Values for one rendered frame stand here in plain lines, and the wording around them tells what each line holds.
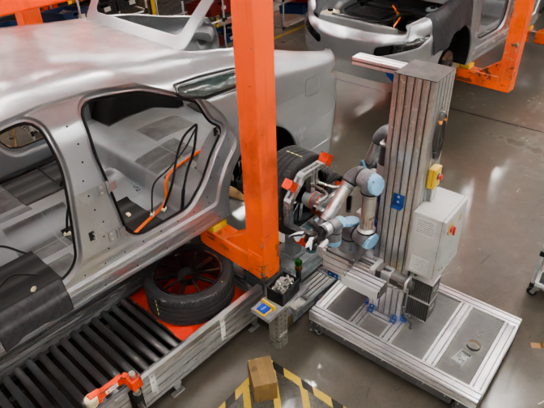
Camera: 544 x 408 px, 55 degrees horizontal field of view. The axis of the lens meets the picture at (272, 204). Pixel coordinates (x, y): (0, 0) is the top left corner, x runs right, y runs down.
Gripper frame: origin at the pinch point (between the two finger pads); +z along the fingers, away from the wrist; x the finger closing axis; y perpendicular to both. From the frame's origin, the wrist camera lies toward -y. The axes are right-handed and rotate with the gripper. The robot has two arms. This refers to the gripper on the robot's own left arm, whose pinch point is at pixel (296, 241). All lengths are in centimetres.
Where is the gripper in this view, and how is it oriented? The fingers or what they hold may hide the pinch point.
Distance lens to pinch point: 296.3
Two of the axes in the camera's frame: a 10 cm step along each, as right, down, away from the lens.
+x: -5.9, -3.3, 7.3
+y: 1.1, 8.7, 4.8
